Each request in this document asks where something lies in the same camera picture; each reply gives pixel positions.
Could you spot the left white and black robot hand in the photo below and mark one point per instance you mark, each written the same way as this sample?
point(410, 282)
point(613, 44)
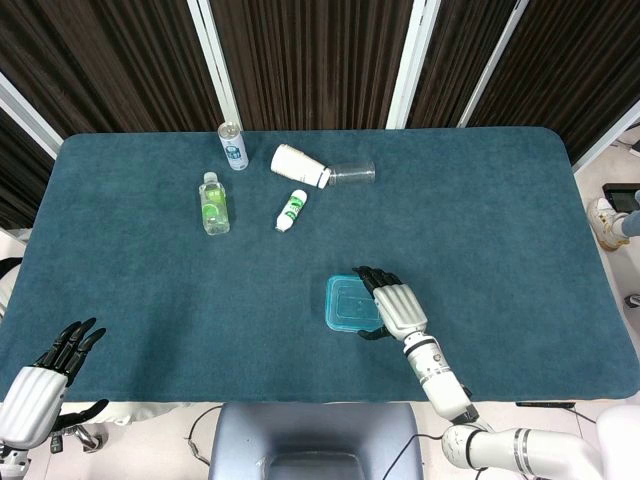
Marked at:
point(30, 405)

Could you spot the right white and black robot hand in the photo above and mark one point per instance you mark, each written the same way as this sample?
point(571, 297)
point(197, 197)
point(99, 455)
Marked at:
point(402, 307)

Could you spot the teal plastic container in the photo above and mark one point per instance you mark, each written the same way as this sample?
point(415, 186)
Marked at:
point(347, 305)

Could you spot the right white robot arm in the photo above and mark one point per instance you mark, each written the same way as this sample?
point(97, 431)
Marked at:
point(440, 385)

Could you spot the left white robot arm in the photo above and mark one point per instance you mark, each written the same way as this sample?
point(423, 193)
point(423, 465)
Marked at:
point(10, 462)

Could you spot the caster wheel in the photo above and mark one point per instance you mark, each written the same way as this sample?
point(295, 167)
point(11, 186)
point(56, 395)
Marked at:
point(92, 440)

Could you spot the clear plastic cup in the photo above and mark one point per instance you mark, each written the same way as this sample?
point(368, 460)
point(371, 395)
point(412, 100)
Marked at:
point(355, 173)

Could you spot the small white bottle green label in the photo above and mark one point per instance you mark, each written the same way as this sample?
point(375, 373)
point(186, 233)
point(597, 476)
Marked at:
point(292, 210)

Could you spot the teal velvet tablecloth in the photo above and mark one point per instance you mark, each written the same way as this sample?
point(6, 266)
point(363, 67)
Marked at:
point(200, 300)

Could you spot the clear bottle with green label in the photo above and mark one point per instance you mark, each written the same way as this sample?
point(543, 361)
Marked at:
point(214, 205)

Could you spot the white sneaker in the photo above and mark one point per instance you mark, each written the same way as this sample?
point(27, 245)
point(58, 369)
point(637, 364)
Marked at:
point(605, 225)

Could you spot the white drink can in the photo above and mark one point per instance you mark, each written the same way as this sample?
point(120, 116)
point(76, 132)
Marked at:
point(234, 150)

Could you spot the black tablet device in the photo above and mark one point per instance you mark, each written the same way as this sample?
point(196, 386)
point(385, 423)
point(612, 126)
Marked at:
point(622, 197)

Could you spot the white partition post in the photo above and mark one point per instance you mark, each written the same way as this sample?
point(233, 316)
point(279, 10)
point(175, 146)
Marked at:
point(217, 60)
point(412, 60)
point(27, 122)
point(607, 135)
point(492, 60)

